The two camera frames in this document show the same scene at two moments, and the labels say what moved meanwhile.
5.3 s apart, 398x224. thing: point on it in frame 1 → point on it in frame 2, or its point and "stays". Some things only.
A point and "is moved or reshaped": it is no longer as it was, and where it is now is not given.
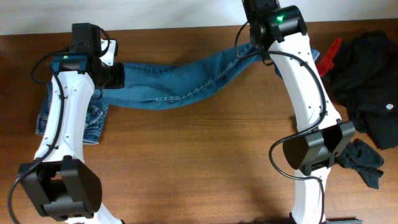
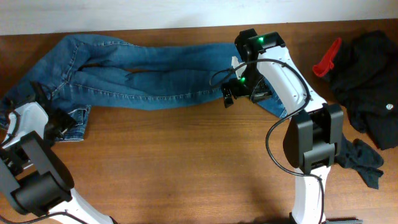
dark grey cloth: x=359 y=156 stays
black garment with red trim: x=363 y=73 stays
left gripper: x=116 y=75 → x=41 y=94
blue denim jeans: x=153 y=86 is moved or reshaped
